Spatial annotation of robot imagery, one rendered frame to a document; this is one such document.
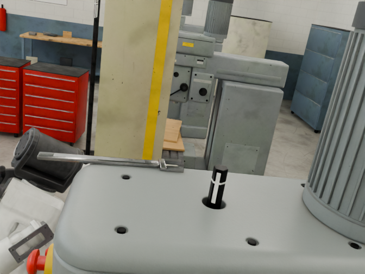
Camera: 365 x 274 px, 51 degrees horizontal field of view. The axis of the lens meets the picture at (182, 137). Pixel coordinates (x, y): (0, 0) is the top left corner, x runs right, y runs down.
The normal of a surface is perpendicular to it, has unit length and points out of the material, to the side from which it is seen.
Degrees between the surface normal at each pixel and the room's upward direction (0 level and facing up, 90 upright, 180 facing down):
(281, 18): 90
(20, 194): 57
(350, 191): 90
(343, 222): 90
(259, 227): 0
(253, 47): 90
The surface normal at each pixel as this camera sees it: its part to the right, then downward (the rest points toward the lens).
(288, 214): 0.14, -0.93
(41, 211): 0.41, -0.18
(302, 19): 0.10, 0.36
